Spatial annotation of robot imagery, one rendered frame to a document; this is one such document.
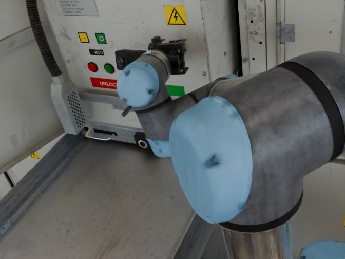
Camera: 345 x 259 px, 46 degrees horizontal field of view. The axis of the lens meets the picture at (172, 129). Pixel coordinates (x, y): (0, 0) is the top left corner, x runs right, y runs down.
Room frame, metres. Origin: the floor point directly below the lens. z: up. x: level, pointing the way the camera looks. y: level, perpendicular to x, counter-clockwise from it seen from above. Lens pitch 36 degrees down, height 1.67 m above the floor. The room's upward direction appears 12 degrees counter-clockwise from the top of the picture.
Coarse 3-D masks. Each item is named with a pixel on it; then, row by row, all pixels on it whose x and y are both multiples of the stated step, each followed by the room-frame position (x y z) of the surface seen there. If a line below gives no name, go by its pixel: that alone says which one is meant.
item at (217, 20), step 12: (204, 0) 0.93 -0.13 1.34; (216, 0) 0.99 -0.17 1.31; (228, 0) 1.06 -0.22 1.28; (204, 12) 0.92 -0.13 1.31; (216, 12) 0.98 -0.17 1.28; (228, 12) 1.06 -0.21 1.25; (204, 24) 0.91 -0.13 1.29; (216, 24) 0.97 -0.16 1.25; (228, 24) 1.05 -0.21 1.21; (216, 36) 0.97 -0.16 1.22; (228, 36) 1.04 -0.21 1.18; (216, 48) 0.96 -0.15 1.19; (228, 48) 1.04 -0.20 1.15; (216, 60) 0.95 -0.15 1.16; (228, 60) 1.03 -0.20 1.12; (216, 72) 0.94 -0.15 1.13; (228, 72) 1.02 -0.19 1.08
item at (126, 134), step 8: (88, 120) 1.16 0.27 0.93; (96, 128) 1.14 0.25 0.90; (104, 128) 1.12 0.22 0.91; (112, 128) 1.10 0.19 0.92; (120, 128) 1.08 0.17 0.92; (128, 128) 1.07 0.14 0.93; (136, 128) 1.06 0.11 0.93; (96, 136) 1.14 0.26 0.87; (104, 136) 1.12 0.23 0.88; (120, 136) 1.09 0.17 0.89; (128, 136) 1.07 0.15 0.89
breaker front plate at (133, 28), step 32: (96, 0) 1.07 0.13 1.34; (128, 0) 1.02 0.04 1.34; (160, 0) 0.97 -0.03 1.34; (192, 0) 0.93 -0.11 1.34; (64, 32) 1.15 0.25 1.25; (96, 32) 1.09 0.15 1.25; (128, 32) 1.03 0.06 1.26; (160, 32) 0.98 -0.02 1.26; (192, 32) 0.93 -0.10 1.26; (96, 64) 1.11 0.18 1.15; (192, 64) 0.94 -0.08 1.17
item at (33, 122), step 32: (0, 0) 1.26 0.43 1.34; (0, 32) 1.23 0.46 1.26; (32, 32) 1.28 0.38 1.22; (0, 64) 1.20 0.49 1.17; (32, 64) 1.27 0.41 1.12; (64, 64) 1.34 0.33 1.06; (0, 96) 1.18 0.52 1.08; (32, 96) 1.24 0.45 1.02; (0, 128) 1.15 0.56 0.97; (32, 128) 1.21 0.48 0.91; (0, 160) 1.11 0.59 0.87
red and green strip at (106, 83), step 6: (90, 78) 1.13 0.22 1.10; (96, 78) 1.12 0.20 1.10; (102, 78) 1.10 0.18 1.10; (96, 84) 1.12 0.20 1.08; (102, 84) 1.11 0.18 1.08; (108, 84) 1.09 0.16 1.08; (114, 84) 1.08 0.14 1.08; (168, 90) 0.99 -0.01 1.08; (174, 90) 0.98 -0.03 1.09; (180, 90) 0.97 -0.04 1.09; (180, 96) 0.97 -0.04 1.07
